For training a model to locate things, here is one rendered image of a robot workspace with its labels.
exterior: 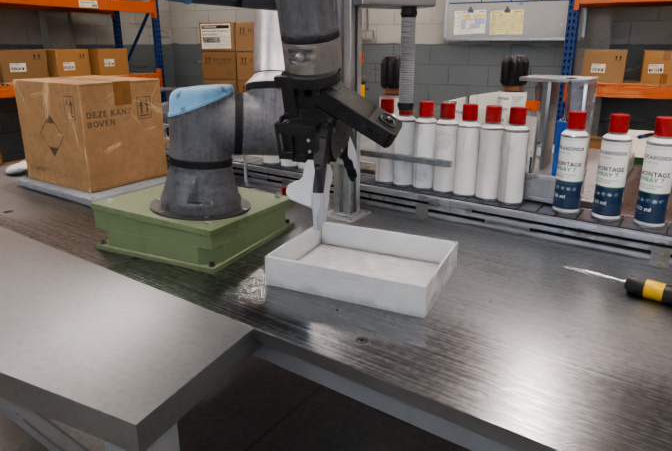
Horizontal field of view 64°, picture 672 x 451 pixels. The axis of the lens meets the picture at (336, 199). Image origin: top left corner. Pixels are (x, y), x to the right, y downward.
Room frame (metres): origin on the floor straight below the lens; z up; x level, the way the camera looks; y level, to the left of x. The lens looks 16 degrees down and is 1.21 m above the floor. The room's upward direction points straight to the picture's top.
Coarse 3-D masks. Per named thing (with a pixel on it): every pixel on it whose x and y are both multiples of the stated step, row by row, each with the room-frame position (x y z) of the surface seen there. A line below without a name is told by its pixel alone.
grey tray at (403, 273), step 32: (288, 256) 0.87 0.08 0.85; (320, 256) 0.92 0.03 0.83; (352, 256) 0.92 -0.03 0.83; (384, 256) 0.92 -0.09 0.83; (416, 256) 0.90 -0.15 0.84; (448, 256) 0.81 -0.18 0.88; (288, 288) 0.79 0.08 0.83; (320, 288) 0.77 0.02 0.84; (352, 288) 0.74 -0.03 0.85; (384, 288) 0.72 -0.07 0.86; (416, 288) 0.70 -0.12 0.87
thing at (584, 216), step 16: (240, 160) 1.55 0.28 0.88; (256, 160) 1.55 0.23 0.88; (368, 176) 1.35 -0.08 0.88; (416, 192) 1.20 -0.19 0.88; (432, 192) 1.20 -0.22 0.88; (512, 208) 1.07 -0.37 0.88; (528, 208) 1.07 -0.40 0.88; (544, 208) 1.07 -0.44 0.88; (608, 224) 0.97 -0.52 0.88; (624, 224) 0.97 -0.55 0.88
